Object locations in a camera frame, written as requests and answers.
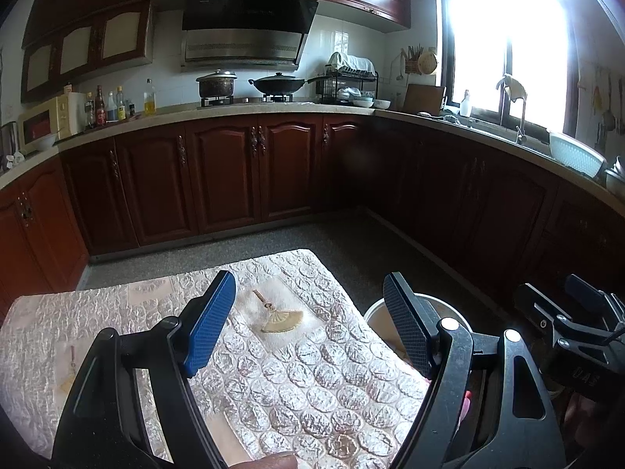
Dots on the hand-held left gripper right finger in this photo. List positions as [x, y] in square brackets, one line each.
[405, 325]

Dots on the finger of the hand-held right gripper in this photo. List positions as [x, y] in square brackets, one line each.
[586, 293]
[542, 310]

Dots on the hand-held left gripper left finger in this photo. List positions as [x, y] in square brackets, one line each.
[210, 325]

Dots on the cream plastic bin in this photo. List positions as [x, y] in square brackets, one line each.
[439, 310]

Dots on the person's left hand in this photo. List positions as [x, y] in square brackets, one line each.
[263, 461]

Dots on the white colander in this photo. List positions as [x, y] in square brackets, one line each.
[576, 154]

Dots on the lower wooden cabinets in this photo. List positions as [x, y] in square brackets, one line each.
[219, 176]

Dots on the steel faucet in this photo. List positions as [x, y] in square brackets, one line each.
[518, 107]

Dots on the white spray bottle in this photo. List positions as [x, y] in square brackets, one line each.
[466, 106]

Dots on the stone countertop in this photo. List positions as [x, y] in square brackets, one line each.
[244, 108]

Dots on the gas stove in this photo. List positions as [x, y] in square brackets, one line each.
[244, 101]

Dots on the wooden cutting board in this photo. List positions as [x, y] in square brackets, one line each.
[424, 98]

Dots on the yellow oil bottle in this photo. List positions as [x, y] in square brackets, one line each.
[149, 101]

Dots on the steel cooking pot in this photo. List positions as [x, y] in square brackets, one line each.
[216, 85]

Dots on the red sauce bottle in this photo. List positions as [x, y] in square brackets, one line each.
[100, 110]

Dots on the dark glass bottle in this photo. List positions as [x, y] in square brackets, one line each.
[90, 113]

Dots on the white bowl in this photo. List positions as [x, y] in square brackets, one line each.
[45, 142]

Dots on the black dish rack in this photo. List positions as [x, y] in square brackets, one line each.
[346, 83]

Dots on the black wok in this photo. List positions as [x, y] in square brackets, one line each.
[278, 84]

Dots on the small white cloth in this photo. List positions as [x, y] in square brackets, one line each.
[14, 160]

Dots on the cream microwave oven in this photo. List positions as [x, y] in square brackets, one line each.
[49, 122]

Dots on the utensil holder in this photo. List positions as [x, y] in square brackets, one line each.
[412, 63]

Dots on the round bamboo strainer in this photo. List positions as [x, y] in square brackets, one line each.
[428, 61]

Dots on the window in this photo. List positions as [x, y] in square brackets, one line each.
[508, 34]

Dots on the black steel range hood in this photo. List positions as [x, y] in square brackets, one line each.
[244, 24]

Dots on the glass door wall cabinet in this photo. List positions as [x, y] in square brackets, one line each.
[93, 51]

